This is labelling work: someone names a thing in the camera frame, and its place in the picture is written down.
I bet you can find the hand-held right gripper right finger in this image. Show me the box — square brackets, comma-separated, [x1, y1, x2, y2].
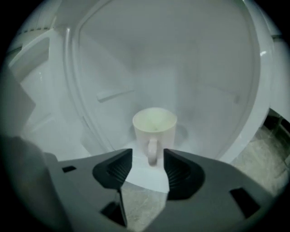
[156, 148, 282, 232]

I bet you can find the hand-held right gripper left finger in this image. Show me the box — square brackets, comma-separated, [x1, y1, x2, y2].
[44, 148, 133, 232]

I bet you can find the white cup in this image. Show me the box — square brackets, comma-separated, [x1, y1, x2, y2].
[132, 106, 178, 167]

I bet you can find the white water dispenser cabinet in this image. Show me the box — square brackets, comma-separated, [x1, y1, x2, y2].
[4, 0, 290, 193]

